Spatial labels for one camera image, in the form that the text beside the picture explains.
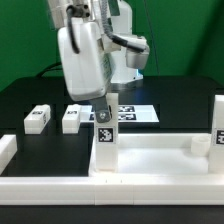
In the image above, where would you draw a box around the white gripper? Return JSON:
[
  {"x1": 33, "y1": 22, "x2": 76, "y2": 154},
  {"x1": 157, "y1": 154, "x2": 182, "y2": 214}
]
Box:
[{"x1": 58, "y1": 19, "x2": 113, "y2": 123}]

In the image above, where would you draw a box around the white desk top tray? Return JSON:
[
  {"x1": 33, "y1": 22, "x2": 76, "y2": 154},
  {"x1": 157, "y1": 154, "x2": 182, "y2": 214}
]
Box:
[{"x1": 88, "y1": 133, "x2": 224, "y2": 176}]

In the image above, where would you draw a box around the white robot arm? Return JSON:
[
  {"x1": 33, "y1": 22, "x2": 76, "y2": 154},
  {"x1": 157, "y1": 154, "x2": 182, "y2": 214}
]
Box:
[{"x1": 46, "y1": 0, "x2": 150, "y2": 123}]

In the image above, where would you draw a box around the black cable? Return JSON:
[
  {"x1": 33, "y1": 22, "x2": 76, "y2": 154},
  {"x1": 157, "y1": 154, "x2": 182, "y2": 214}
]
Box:
[{"x1": 34, "y1": 61, "x2": 64, "y2": 78}]

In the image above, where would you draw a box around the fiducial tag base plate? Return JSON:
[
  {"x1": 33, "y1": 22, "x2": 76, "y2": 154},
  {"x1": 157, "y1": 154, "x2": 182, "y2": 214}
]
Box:
[{"x1": 81, "y1": 105, "x2": 159, "y2": 123}]

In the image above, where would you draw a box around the white U-shaped border fence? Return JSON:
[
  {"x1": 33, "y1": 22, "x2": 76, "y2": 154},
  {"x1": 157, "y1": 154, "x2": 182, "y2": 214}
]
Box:
[{"x1": 0, "y1": 135, "x2": 224, "y2": 205}]

